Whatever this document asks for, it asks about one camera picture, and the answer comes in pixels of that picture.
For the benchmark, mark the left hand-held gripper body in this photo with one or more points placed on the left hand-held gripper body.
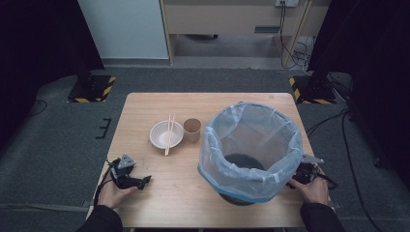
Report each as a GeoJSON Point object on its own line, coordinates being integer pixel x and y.
{"type": "Point", "coordinates": [122, 180]}

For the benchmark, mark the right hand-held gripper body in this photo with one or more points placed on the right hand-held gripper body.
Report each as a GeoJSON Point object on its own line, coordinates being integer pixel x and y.
{"type": "Point", "coordinates": [304, 174]}

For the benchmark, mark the white bowl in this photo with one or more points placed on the white bowl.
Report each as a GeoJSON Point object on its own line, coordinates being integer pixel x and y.
{"type": "Point", "coordinates": [159, 135]}

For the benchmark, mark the black trash bin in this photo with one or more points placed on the black trash bin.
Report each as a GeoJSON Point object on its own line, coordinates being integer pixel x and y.
{"type": "Point", "coordinates": [243, 160]}

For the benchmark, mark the trash bin with blue bag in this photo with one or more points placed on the trash bin with blue bag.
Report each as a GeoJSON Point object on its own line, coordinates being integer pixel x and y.
{"type": "Point", "coordinates": [212, 154]}

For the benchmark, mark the person's left hand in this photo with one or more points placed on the person's left hand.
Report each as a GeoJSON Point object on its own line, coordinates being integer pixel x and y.
{"type": "Point", "coordinates": [111, 196]}

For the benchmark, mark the person's right hand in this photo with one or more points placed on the person's right hand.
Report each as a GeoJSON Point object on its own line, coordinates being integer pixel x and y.
{"type": "Point", "coordinates": [316, 191]}

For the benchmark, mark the brown paper cup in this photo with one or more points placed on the brown paper cup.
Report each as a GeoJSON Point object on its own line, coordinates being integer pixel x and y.
{"type": "Point", "coordinates": [192, 133]}

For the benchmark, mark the black stand base yellow stripes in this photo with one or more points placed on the black stand base yellow stripes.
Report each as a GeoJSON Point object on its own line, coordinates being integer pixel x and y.
{"type": "Point", "coordinates": [314, 92]}
{"type": "Point", "coordinates": [93, 90]}

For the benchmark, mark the dark curtain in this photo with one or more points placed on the dark curtain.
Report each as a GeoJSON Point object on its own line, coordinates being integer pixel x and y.
{"type": "Point", "coordinates": [38, 48]}
{"type": "Point", "coordinates": [370, 48]}

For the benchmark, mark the white panel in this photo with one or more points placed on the white panel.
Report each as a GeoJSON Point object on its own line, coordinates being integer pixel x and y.
{"type": "Point", "coordinates": [125, 29]}

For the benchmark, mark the light wooden cabinet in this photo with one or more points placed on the light wooden cabinet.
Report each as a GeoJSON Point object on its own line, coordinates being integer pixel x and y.
{"type": "Point", "coordinates": [225, 19]}

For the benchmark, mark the white wall socket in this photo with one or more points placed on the white wall socket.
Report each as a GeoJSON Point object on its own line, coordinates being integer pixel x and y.
{"type": "Point", "coordinates": [286, 2]}

